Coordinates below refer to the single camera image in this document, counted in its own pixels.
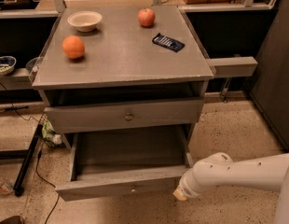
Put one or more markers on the yellow foam padded gripper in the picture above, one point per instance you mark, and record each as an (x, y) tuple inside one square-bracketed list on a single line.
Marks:
[(185, 188)]

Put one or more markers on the grey drawer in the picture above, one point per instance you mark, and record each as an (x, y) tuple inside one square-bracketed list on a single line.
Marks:
[(131, 161), (101, 117)]

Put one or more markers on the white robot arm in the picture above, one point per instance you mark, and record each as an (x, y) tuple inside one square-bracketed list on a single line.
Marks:
[(269, 173)]

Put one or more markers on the grey wooden drawer cabinet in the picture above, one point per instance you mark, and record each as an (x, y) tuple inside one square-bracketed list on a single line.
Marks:
[(121, 63)]

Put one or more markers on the grey top drawer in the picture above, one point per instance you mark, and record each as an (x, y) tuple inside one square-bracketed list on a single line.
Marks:
[(101, 117)]

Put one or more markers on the grey side shelf bar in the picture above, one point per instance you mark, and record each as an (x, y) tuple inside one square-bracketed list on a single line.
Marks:
[(233, 67)]

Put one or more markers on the green white crumpled bag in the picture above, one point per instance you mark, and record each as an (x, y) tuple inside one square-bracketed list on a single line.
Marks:
[(53, 139)]

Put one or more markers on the black metal stand leg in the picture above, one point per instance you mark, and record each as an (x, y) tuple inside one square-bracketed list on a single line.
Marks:
[(18, 188)]

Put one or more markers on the dark blue snack packet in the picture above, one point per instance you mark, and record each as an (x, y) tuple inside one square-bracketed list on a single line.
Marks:
[(168, 43)]

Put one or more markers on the crumpled plastic wrapper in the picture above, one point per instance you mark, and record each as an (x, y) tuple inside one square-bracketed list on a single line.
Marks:
[(5, 186)]

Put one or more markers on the orange fruit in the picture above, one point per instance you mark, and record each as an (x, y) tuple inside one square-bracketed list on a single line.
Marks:
[(73, 47)]

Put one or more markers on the red apple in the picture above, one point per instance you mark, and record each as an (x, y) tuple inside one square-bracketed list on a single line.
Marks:
[(146, 17)]

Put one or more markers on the small clear bowl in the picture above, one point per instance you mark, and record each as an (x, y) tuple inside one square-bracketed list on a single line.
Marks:
[(33, 65)]

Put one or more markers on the white empty bowl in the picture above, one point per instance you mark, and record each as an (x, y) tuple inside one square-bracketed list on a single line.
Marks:
[(85, 21)]

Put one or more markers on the blue patterned bowl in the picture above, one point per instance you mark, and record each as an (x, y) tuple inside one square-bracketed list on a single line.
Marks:
[(7, 64)]

